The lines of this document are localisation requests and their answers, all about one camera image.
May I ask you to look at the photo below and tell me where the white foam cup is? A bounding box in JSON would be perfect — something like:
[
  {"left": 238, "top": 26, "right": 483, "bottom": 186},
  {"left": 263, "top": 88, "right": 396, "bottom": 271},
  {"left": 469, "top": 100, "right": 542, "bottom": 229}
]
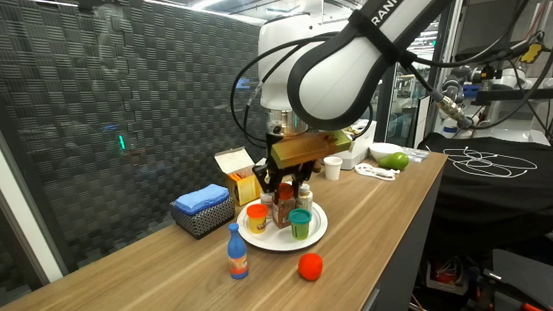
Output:
[{"left": 322, "top": 155, "right": 345, "bottom": 181}]

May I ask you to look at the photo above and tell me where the white coiled table cable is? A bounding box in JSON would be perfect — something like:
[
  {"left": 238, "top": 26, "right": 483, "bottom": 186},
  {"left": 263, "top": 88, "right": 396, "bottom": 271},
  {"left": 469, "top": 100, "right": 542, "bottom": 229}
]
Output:
[{"left": 353, "top": 160, "right": 402, "bottom": 183}]

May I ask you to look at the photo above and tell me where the yellow tub orange lid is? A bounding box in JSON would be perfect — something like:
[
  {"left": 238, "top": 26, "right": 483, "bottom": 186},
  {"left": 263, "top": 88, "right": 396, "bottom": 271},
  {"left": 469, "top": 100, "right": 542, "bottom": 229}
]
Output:
[{"left": 246, "top": 202, "right": 272, "bottom": 235}]

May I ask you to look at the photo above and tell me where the pill bottle green label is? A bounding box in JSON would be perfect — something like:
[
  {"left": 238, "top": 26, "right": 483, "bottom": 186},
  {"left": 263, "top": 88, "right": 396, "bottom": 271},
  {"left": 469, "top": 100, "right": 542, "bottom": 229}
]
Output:
[{"left": 296, "top": 181, "right": 315, "bottom": 212}]

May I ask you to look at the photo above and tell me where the orange plush ball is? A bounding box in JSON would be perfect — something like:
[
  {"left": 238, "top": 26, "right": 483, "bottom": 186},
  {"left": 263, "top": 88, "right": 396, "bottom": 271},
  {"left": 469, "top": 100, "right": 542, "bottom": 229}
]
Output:
[{"left": 298, "top": 250, "right": 326, "bottom": 283}]

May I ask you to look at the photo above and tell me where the small tub teal lid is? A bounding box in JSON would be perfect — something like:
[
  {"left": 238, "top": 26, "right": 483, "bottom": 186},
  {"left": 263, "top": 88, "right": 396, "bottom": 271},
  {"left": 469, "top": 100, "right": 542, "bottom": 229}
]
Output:
[{"left": 288, "top": 207, "right": 314, "bottom": 242}]

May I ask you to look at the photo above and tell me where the open yellow cardboard box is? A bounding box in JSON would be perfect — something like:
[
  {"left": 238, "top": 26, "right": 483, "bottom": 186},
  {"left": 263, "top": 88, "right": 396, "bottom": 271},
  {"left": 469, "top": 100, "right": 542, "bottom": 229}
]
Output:
[{"left": 213, "top": 145, "right": 265, "bottom": 207}]

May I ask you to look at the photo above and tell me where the white bowl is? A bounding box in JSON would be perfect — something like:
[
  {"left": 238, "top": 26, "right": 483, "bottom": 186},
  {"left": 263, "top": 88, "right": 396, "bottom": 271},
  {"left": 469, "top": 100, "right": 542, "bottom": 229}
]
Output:
[{"left": 369, "top": 141, "right": 405, "bottom": 164}]

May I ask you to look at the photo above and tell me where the thin white looped cable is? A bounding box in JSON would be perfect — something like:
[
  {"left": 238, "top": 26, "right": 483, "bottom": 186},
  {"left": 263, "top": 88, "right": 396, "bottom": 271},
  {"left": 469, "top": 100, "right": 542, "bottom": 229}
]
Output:
[{"left": 443, "top": 145, "right": 542, "bottom": 179}]

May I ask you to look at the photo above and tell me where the blue folded cloth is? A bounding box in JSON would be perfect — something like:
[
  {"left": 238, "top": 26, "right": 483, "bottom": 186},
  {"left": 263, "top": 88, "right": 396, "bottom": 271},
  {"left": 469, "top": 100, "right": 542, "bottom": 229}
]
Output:
[{"left": 172, "top": 183, "right": 232, "bottom": 217}]

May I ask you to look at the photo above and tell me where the grey cable metal connector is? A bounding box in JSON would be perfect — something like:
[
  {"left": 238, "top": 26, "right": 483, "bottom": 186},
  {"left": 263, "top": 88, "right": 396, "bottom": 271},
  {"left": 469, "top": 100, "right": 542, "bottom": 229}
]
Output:
[{"left": 403, "top": 53, "right": 481, "bottom": 133}]

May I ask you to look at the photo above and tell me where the blue bottle orange label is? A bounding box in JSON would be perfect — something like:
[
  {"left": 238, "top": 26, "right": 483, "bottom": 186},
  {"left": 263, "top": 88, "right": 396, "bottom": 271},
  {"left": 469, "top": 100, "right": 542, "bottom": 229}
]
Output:
[{"left": 227, "top": 223, "right": 251, "bottom": 281}]

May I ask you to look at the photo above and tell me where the white paper plate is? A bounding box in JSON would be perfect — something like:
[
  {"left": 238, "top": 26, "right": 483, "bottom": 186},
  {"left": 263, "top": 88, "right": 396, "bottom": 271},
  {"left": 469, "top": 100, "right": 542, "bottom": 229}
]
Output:
[{"left": 236, "top": 198, "right": 331, "bottom": 254}]

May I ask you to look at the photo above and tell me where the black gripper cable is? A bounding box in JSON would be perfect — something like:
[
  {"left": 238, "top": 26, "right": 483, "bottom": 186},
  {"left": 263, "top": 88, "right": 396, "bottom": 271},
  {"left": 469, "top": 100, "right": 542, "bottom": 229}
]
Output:
[{"left": 229, "top": 32, "right": 348, "bottom": 150}]

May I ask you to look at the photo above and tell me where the white smart garden appliance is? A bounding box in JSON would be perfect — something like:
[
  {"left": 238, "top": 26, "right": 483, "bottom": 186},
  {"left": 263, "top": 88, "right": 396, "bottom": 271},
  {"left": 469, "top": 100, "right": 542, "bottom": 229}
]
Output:
[{"left": 339, "top": 117, "right": 379, "bottom": 171}]

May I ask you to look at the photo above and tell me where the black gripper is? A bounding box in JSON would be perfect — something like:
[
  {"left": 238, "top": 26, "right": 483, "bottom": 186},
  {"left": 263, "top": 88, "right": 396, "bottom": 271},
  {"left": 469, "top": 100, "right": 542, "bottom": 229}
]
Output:
[{"left": 253, "top": 129, "right": 319, "bottom": 195}]

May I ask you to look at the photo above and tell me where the spice jar orange lid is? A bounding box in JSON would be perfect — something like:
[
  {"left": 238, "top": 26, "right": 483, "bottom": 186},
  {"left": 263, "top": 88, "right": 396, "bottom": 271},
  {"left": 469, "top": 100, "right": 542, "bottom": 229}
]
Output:
[{"left": 272, "top": 181, "right": 300, "bottom": 229}]

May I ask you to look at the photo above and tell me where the clear plastic wrapper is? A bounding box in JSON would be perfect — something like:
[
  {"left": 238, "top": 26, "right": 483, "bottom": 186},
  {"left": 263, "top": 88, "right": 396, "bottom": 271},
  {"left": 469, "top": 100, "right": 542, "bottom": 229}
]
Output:
[{"left": 403, "top": 145, "right": 431, "bottom": 164}]

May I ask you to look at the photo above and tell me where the yellow cable plug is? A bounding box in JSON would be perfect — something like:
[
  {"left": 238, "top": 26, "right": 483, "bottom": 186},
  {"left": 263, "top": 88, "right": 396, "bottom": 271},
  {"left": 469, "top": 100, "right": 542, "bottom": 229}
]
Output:
[{"left": 521, "top": 39, "right": 547, "bottom": 65}]

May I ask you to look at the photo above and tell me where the white background machine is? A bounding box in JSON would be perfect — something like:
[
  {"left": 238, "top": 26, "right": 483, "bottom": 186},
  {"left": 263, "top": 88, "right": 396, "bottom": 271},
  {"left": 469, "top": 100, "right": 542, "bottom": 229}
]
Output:
[{"left": 435, "top": 76, "right": 486, "bottom": 140}]

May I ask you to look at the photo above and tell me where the red white floor box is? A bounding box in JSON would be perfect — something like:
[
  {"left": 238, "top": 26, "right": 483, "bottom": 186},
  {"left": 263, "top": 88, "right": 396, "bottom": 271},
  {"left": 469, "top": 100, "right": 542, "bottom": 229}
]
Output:
[{"left": 426, "top": 261, "right": 471, "bottom": 297}]

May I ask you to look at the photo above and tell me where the grey woven basket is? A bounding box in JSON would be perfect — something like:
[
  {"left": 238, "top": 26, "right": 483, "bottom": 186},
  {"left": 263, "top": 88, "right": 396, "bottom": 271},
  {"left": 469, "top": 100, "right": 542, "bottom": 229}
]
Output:
[{"left": 170, "top": 195, "right": 238, "bottom": 240}]

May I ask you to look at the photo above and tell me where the green fruit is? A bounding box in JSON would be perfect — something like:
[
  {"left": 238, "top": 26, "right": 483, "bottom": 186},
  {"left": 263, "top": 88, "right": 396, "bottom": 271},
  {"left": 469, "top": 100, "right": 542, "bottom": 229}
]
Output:
[{"left": 379, "top": 150, "right": 412, "bottom": 172}]

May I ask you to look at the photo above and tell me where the black side table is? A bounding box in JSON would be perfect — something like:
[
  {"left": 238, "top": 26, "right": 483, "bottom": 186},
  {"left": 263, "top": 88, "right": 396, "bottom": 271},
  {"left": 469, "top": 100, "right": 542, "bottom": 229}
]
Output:
[{"left": 417, "top": 129, "right": 553, "bottom": 231}]

